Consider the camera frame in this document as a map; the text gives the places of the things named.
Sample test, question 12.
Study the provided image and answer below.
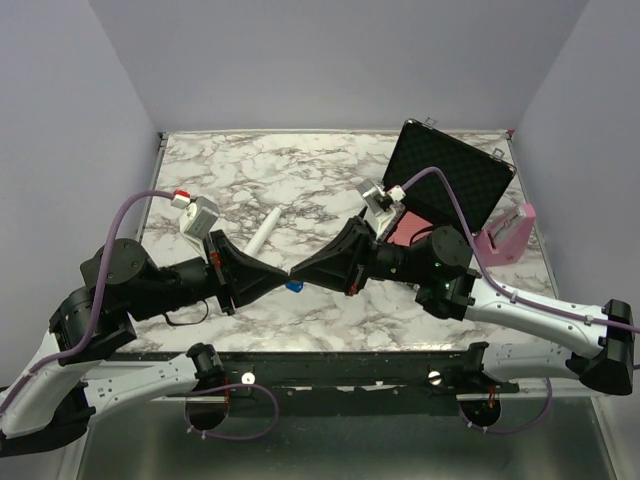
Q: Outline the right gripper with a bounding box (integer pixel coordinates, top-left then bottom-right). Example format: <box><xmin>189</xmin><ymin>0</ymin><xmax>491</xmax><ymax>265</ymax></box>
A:
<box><xmin>290</xmin><ymin>217</ymin><xmax>429</xmax><ymax>298</ymax></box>

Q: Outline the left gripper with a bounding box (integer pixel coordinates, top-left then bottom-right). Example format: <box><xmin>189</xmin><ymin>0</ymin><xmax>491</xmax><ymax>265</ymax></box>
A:
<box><xmin>130</xmin><ymin>228</ymin><xmax>291</xmax><ymax>321</ymax></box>

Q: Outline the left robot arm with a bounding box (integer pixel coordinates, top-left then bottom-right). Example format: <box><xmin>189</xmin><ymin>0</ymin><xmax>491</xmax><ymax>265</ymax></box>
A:
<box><xmin>1</xmin><ymin>231</ymin><xmax>288</xmax><ymax>457</ymax></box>

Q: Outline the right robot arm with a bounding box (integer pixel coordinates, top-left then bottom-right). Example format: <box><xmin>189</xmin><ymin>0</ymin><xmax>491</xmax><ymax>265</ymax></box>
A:
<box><xmin>290</xmin><ymin>217</ymin><xmax>638</xmax><ymax>396</ymax></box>

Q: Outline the white cylindrical tube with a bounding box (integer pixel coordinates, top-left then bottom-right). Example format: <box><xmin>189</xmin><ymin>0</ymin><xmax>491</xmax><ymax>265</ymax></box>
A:
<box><xmin>244</xmin><ymin>207</ymin><xmax>282</xmax><ymax>256</ymax></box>

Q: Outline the black poker chip case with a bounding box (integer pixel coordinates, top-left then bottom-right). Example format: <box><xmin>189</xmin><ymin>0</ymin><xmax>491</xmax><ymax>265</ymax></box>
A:
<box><xmin>382</xmin><ymin>119</ymin><xmax>516</xmax><ymax>234</ymax></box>

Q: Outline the pink card holder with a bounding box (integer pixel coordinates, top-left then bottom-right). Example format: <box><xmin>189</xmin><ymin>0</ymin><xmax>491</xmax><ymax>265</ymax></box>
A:
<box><xmin>474</xmin><ymin>203</ymin><xmax>536</xmax><ymax>267</ymax></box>

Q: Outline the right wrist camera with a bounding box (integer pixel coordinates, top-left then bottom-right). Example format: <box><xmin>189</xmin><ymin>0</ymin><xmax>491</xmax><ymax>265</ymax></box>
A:
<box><xmin>357</xmin><ymin>179</ymin><xmax>405</xmax><ymax>240</ymax></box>

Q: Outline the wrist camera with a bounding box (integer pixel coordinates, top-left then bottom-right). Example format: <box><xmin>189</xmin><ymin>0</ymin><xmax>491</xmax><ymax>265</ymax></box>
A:
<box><xmin>357</xmin><ymin>179</ymin><xmax>405</xmax><ymax>240</ymax></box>
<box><xmin>179</xmin><ymin>196</ymin><xmax>220</xmax><ymax>257</ymax></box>

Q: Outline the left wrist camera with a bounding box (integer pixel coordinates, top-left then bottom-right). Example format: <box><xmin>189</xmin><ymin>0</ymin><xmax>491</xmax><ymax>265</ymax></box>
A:
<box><xmin>179</xmin><ymin>196</ymin><xmax>220</xmax><ymax>257</ymax></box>

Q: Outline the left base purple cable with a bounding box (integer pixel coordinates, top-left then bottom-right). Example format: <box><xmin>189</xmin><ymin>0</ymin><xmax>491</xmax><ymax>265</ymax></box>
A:
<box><xmin>185</xmin><ymin>382</ymin><xmax>280</xmax><ymax>442</ymax></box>

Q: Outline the aluminium frame rail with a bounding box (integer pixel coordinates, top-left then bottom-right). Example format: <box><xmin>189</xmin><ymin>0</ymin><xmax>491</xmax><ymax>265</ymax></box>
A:
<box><xmin>511</xmin><ymin>378</ymin><xmax>606</xmax><ymax>398</ymax></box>

